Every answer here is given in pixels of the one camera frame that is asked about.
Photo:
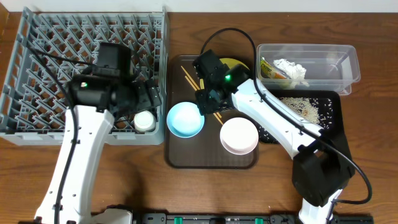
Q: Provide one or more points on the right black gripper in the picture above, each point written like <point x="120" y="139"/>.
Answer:
<point x="202" y="109"/>

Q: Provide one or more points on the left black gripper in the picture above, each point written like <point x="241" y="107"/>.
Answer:
<point x="148" y="94"/>

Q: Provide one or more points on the white cup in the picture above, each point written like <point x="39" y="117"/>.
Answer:
<point x="144" y="122"/>

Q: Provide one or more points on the green snack bar wrapper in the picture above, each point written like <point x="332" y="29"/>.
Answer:
<point x="270" y="71"/>

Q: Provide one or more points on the white tissue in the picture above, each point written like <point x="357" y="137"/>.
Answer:
<point x="294" y="71"/>

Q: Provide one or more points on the rice food waste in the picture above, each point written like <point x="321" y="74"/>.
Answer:
<point x="315" y="110"/>

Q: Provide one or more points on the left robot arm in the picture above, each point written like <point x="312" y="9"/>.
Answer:
<point x="103" y="93"/>

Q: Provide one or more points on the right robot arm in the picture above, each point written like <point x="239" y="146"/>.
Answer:
<point x="322" y="162"/>

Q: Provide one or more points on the black waste tray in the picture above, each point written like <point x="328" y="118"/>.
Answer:
<point x="329" y="134"/>

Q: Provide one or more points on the grey dishwasher rack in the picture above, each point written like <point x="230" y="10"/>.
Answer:
<point x="62" y="45"/>

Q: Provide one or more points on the wooden chopstick upper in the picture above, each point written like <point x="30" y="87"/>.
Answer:
<point x="188" y="75"/>

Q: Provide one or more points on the wooden chopstick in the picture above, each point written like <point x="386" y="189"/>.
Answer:
<point x="216" y="115"/>
<point x="188" y="75"/>

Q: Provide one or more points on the light blue bowl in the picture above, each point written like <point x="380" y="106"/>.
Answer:
<point x="184" y="120"/>

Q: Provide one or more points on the wooden chopstick lower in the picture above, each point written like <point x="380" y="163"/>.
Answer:
<point x="216" y="115"/>

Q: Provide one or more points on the yellow plate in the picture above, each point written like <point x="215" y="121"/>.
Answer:
<point x="233" y="63"/>

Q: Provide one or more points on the dark brown serving tray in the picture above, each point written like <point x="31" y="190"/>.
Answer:
<point x="204" y="150"/>

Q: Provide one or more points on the clear plastic bin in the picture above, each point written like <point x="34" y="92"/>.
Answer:
<point x="328" y="67"/>

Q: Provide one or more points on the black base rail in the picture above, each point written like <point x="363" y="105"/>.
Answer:
<point x="217" y="218"/>

